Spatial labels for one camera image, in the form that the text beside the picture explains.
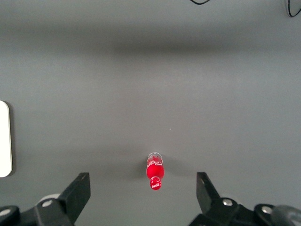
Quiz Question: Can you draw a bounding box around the black looping table cable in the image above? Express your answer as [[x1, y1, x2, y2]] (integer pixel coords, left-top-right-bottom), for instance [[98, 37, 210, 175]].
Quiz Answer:
[[189, 0, 212, 6]]

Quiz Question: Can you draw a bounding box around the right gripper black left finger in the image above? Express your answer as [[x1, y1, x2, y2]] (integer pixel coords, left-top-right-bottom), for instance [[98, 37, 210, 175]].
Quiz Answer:
[[34, 172, 92, 226]]

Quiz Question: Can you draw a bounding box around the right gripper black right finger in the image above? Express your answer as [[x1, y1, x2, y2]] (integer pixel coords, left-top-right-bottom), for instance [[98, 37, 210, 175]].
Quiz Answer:
[[190, 171, 240, 226]]

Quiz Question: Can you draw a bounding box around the beige rectangular tray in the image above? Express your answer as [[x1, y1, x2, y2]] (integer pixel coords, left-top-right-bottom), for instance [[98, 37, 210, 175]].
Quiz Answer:
[[0, 100, 13, 178]]

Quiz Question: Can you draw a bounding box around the red cola bottle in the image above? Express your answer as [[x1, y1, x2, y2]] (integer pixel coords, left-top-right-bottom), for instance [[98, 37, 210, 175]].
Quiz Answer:
[[146, 151, 165, 191]]

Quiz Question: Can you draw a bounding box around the black curved table cable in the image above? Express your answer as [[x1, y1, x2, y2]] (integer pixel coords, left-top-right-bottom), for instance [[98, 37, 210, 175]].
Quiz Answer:
[[287, 0, 301, 18]]

